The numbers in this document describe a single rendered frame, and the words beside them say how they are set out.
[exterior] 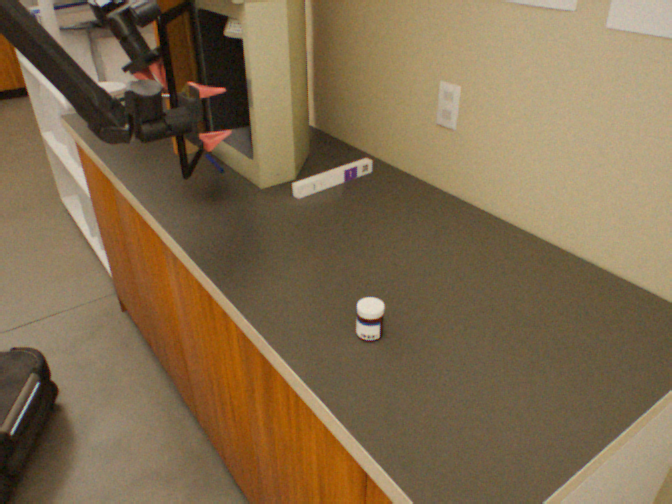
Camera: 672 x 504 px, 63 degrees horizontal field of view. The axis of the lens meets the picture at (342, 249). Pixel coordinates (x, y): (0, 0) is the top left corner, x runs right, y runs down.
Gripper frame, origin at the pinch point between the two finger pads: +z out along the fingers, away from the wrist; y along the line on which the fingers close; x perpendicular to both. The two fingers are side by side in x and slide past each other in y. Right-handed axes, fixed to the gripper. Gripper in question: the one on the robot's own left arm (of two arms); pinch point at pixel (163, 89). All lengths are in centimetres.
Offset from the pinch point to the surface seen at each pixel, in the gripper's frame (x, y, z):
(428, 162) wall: -4, -54, 50
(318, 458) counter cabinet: 75, -16, 60
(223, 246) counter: 34.5, -5.1, 31.3
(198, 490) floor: 32, 53, 108
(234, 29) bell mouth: -6.1, -22.5, -4.0
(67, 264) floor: -101, 140, 66
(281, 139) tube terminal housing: 0.4, -20.8, 24.8
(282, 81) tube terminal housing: -0.4, -28.3, 11.5
